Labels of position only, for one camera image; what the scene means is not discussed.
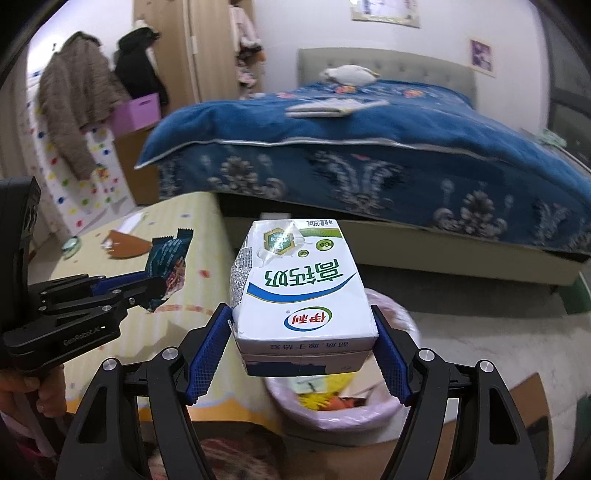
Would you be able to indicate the light green box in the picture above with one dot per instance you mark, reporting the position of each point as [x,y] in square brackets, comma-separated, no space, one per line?
[579,295]

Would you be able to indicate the person's left forearm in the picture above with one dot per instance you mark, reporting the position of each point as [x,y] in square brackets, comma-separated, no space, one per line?
[18,438]

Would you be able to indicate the black jacket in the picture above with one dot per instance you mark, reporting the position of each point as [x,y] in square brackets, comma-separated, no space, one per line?
[138,64]

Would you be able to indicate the purple storage basket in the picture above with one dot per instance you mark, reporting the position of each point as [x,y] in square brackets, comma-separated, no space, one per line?
[134,115]

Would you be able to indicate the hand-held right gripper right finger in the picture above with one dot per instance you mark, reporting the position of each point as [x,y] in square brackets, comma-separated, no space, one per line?
[392,360]

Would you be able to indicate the bin with pink bag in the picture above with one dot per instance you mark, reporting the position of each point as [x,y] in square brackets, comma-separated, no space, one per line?
[295,417]

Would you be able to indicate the person's patterned clothing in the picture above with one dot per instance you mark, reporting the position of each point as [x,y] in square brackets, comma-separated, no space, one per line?
[231,457]

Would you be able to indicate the yellow striped tablecloth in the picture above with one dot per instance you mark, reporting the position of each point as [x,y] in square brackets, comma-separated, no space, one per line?
[152,332]

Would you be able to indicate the hanging pink clothes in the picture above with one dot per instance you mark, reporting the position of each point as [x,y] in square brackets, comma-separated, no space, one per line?
[244,37]

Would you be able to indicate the dark window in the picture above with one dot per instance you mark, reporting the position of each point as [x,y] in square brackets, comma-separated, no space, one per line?
[572,92]

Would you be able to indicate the white milk carton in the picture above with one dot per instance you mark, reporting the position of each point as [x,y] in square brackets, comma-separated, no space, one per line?
[304,300]

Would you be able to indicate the dark snack wrapper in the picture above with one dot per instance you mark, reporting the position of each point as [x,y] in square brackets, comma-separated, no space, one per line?
[164,258]

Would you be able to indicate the beige bed base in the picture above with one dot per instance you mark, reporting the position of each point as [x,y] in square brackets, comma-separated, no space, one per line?
[415,244]

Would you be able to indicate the grey padded headboard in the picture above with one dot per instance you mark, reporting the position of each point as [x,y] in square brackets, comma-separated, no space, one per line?
[415,69]

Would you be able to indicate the green round tin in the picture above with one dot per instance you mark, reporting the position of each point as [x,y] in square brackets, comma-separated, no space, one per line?
[71,245]

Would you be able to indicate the blue patterned blanket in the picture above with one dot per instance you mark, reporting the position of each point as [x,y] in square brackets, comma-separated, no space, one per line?
[369,124]

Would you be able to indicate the small purple wall picture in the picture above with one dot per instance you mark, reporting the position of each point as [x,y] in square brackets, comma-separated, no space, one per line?
[481,55]

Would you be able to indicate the brown paper scrap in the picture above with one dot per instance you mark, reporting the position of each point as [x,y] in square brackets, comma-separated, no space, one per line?
[127,247]

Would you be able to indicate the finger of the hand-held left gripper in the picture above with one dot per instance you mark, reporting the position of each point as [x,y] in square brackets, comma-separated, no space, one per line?
[120,284]
[92,307]

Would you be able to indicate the polka dot cover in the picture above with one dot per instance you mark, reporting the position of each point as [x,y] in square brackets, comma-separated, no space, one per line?
[92,194]

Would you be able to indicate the white paper sheet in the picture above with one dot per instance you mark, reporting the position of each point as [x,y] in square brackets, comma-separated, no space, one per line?
[131,222]

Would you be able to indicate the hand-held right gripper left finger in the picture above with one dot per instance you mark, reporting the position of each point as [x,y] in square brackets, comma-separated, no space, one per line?
[207,355]

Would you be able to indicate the wall poster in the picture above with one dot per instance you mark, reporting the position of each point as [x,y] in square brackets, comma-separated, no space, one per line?
[383,11]

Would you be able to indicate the light green cloth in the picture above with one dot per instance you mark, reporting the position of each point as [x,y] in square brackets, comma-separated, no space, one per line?
[551,138]

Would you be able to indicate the wooden wardrobe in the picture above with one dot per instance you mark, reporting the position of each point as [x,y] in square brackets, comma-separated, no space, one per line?
[207,46]

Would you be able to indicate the brown fuzzy jacket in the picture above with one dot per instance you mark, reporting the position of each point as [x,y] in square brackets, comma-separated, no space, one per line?
[69,92]

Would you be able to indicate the person's left hand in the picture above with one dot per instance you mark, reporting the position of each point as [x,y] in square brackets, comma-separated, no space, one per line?
[51,387]

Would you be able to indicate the folded white cloth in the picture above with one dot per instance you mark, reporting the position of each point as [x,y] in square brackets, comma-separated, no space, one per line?
[323,108]

